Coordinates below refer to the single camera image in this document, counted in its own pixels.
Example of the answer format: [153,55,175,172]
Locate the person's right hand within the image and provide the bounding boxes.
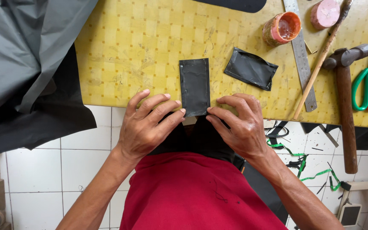
[206,93,271,162]

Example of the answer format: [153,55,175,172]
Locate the person's left hand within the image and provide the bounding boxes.
[117,89,186,163]

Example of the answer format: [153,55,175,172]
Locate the black rectangular leather piece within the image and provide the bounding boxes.
[179,58,211,117]

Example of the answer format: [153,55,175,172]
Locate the black trousers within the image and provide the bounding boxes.
[148,112,246,164]

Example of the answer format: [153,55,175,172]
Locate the long green ribbon scrap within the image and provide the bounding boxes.
[266,139,308,179]

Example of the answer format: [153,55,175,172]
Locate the black curved-edge leather piece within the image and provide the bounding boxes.
[224,47,279,92]

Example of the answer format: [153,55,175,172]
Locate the black sheet by leg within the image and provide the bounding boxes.
[233,153,289,225]

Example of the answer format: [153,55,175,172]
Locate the red shirt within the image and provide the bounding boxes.
[119,152,288,230]

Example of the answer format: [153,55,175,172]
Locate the zigzag green ribbon scrap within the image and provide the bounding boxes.
[300,169,343,192]

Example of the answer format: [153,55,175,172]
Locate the steel ruler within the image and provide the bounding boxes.
[283,0,318,112]

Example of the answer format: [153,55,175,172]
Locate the black fabric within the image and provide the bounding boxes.
[0,44,98,159]

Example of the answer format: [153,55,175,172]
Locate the wooden glue stick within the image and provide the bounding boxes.
[292,0,354,121]

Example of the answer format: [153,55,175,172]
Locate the orange glue pot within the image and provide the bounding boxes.
[262,11,302,48]

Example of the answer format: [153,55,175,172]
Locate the large black leather sheet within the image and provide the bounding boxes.
[192,0,267,13]

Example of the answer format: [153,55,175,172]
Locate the white-framed black pad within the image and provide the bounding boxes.
[339,203,362,227]

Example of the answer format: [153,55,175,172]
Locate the pink round lid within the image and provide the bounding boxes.
[310,0,341,30]

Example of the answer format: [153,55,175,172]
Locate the grey fabric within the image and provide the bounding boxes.
[0,0,99,119]

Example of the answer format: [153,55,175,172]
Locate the black strap loop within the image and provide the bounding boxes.
[265,121,290,148]

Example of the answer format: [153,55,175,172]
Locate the small brass wire angle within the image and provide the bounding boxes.
[304,40,318,54]

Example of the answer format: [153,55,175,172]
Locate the wooden-handled hammer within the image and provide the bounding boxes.
[322,43,368,175]

